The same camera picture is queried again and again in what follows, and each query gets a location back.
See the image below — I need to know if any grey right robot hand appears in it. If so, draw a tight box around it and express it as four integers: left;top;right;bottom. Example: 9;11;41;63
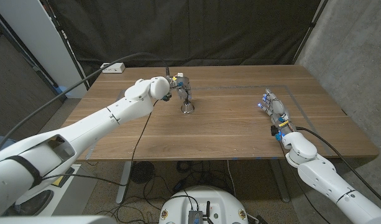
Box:
257;88;296;133

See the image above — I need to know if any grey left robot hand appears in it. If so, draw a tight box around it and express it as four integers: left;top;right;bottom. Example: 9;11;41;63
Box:
170;74;193;102

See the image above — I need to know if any silver handbell with black handle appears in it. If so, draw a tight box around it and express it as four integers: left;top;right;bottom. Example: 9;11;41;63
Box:
180;98;196;115

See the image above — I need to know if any black backdrop cloth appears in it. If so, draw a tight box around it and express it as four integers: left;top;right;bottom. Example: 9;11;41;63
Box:
48;0;321;85

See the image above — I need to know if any white power strip box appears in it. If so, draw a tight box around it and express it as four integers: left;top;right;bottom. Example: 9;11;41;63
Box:
100;62;126;74

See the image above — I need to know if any grey table leg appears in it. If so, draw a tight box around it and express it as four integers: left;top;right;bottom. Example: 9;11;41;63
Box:
269;159;291;203

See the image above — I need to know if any black backdrop stand pole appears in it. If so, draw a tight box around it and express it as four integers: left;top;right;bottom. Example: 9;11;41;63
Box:
40;0;91;91
291;0;329;65

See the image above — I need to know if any black round floor fan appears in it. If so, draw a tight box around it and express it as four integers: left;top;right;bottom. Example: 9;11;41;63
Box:
130;161;156;184

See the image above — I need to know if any white table leg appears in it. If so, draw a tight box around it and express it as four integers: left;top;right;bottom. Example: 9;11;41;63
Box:
116;161;134;205

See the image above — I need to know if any white robot torso base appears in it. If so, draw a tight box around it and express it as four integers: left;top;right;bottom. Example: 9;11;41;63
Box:
158;185;249;224

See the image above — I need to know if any grey radio box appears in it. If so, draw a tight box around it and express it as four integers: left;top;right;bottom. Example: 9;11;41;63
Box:
188;210;204;224

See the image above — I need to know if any white pedal platform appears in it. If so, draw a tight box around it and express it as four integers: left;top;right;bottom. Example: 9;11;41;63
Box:
14;161;99;217

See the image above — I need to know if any yellow black foot pedal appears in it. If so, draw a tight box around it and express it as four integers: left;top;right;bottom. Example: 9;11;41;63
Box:
52;167;75;188

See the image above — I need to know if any white leaning panel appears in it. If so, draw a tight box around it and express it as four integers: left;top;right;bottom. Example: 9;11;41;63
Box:
0;0;88;99

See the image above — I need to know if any dark leather shoe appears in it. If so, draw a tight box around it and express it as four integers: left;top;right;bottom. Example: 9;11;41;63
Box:
3;189;54;217

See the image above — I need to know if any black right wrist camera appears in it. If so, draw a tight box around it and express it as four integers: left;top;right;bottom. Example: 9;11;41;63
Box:
270;124;283;141

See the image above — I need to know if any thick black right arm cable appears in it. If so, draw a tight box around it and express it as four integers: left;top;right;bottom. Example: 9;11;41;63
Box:
295;126;381;208

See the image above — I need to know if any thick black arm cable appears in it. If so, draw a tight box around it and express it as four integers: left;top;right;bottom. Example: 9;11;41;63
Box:
0;52;171;156
295;126;381;208

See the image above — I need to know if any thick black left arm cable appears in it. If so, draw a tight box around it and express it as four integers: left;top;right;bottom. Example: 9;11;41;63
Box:
0;52;171;156

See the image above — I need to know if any thin black left wrist cable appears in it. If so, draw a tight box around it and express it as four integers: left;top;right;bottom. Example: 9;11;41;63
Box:
40;99;160;187

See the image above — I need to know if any white floor cable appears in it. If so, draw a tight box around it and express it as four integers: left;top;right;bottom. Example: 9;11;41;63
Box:
226;160;237;197

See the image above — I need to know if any black floor cable tangle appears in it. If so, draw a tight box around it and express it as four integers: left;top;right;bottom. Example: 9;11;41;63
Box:
93;160;237;224

